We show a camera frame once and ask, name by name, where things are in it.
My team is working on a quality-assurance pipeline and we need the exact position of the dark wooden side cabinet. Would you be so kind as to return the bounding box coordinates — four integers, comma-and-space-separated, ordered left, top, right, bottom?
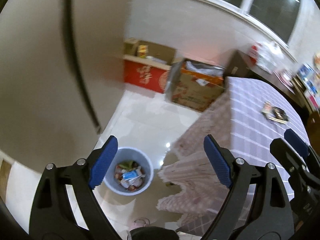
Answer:
223, 50, 310, 127

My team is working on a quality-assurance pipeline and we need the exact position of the small yellow box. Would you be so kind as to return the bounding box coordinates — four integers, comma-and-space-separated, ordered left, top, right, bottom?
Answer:
137, 44, 149, 59

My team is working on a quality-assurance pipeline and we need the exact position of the pink slipper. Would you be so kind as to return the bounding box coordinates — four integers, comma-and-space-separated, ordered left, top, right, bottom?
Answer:
129, 217, 150, 231

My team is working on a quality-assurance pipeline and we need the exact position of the dark wrapper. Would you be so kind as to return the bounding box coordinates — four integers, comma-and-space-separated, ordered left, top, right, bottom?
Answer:
261, 101, 289, 124

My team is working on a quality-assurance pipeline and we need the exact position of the brown orange cardboard box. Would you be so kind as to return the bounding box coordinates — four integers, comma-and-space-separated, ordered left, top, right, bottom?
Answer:
166, 57, 225, 112

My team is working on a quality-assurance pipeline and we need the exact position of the red cardboard gift box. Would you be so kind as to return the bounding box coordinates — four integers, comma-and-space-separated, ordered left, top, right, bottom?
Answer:
123, 38, 176, 93

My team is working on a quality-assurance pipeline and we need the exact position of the gold double-door refrigerator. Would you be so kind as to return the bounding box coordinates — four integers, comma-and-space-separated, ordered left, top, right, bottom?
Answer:
1, 0, 131, 172

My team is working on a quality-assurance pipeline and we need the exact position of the blue white carton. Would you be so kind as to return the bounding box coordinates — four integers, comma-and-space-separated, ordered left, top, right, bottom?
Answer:
122, 169, 143, 180

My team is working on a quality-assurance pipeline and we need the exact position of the purple checked tablecloth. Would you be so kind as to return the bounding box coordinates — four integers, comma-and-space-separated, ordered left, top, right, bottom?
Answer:
157, 77, 309, 236

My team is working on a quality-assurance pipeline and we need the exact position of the white plastic bag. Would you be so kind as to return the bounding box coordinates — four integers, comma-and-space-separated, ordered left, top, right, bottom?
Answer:
248, 41, 284, 74

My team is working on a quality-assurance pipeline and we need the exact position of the light blue trash bin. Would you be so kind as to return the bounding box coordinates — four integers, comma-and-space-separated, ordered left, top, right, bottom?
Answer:
103, 147, 154, 196

